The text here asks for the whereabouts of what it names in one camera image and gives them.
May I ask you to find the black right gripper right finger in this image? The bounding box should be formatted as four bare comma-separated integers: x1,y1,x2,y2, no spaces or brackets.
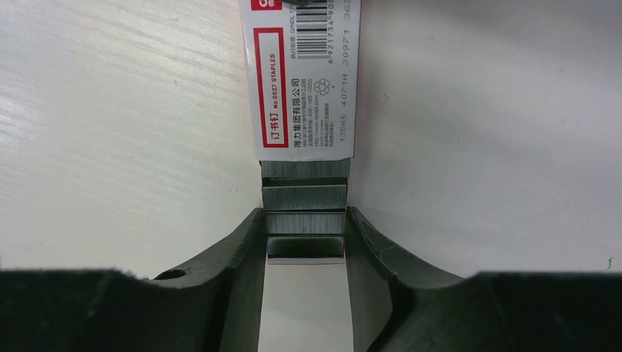
345,208,621,351

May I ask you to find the red white staple box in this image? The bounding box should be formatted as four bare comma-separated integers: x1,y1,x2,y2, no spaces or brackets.
240,0,362,161

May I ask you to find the box of staples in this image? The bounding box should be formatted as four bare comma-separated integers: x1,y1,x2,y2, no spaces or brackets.
260,158,351,265

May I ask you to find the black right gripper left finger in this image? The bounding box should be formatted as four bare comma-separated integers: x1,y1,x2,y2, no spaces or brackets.
1,209,266,351

